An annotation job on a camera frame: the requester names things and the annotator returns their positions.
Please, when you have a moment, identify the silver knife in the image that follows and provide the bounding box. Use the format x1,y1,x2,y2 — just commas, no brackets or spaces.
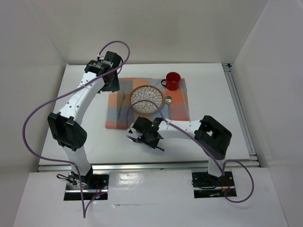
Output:
126,135,165,152

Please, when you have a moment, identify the silver fork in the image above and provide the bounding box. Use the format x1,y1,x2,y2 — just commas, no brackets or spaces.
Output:
117,91,125,119

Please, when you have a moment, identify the checkered orange grey cloth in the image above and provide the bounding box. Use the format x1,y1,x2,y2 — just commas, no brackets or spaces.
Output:
105,78,190,130

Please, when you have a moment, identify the silver spoon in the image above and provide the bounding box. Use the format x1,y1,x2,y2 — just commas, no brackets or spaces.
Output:
164,96,173,119

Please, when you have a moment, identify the floral patterned plate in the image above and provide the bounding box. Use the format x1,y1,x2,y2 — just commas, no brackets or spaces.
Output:
129,85,164,114

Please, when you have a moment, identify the red enamel mug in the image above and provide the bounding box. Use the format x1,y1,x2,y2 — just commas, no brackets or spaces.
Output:
161,72,181,91

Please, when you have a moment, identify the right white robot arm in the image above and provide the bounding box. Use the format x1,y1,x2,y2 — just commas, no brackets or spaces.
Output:
126,115,232,187

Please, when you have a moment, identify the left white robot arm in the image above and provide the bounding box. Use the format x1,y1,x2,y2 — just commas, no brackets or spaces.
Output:
47,51,123,189

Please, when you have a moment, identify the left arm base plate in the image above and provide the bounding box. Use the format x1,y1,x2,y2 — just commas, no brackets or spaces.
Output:
56,173,109,201

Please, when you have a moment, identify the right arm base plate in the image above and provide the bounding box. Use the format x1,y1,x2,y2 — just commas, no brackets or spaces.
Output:
191,171,237,199

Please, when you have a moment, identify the aluminium frame rail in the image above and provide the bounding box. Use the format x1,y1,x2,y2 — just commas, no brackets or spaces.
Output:
37,62,261,172

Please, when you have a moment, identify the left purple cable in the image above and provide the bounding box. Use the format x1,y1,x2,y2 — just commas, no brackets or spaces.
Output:
22,41,131,218

